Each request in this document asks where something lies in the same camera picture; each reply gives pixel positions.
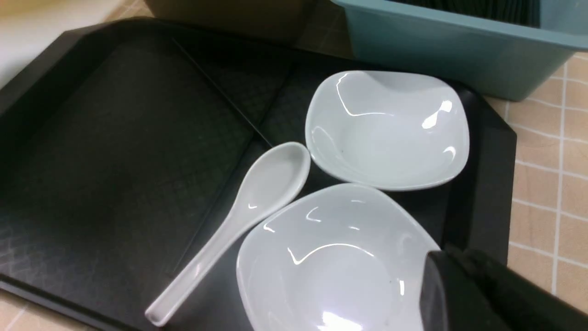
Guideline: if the white ceramic soup spoon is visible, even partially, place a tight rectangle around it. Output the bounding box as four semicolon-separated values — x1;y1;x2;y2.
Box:
145;141;311;327

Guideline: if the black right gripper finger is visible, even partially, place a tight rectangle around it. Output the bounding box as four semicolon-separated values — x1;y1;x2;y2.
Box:
418;245;588;331

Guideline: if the blue plastic bin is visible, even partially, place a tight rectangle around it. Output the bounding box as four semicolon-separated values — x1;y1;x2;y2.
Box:
335;0;588;101

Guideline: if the white square dish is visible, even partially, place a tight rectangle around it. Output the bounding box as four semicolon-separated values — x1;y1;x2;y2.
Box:
237;183;439;331
305;70;470;191

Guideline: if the olive brown plastic bin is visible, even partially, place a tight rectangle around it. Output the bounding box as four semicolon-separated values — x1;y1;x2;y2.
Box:
145;0;317;45

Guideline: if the black chopstick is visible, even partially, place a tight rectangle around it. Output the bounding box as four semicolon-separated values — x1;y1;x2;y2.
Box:
171;37;274;148

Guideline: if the large white plastic tub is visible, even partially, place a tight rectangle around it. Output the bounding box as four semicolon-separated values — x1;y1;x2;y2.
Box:
0;0;137;87

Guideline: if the pile of black chopsticks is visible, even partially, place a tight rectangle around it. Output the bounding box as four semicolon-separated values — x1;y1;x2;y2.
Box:
396;0;541;28

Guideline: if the black plastic serving tray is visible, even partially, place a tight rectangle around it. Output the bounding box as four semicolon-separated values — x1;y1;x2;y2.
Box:
0;17;518;331

